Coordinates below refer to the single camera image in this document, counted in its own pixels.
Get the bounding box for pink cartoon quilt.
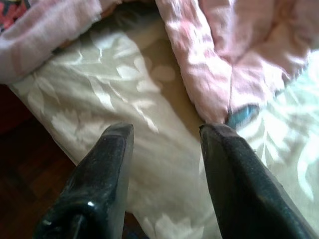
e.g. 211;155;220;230
0;0;319;129

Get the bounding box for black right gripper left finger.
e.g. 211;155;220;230
32;122;136;239

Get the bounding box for beige leaf-patterned bed sheet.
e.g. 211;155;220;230
9;19;319;239

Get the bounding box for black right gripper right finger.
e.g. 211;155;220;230
198;123;319;239

